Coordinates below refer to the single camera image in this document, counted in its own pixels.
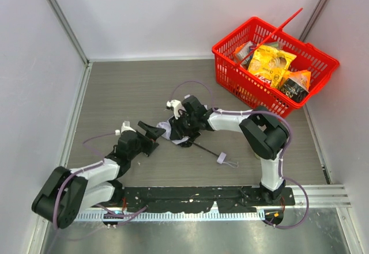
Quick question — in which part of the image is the lavender folding umbrella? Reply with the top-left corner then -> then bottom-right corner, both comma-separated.
155,94 -> 239,169

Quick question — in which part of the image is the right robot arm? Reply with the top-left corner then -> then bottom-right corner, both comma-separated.
166,95 -> 289,204

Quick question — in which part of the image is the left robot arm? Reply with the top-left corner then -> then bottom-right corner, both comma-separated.
31,122 -> 166,229

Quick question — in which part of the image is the red plastic shopping basket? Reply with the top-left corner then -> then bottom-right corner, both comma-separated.
212,17 -> 340,117

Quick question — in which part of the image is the orange snack packet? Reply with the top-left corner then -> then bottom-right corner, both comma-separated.
233,41 -> 254,66

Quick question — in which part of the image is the yellow chips bag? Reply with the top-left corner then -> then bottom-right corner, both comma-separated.
248,45 -> 297,89

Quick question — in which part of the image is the black and orange snack bag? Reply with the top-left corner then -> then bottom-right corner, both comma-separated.
279,70 -> 311,103

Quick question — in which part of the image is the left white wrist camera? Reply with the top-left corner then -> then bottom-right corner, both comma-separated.
115,121 -> 135,136

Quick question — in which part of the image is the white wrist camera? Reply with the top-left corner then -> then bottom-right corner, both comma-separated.
166,100 -> 183,119
115,121 -> 135,136

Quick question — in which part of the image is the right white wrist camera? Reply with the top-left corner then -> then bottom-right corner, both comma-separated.
166,100 -> 183,119

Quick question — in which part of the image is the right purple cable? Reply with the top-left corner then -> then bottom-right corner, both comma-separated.
170,80 -> 311,232

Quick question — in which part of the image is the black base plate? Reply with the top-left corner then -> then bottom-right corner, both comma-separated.
109,186 -> 295,214

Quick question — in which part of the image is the slotted cable duct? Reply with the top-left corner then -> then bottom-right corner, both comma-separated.
74,209 -> 265,222

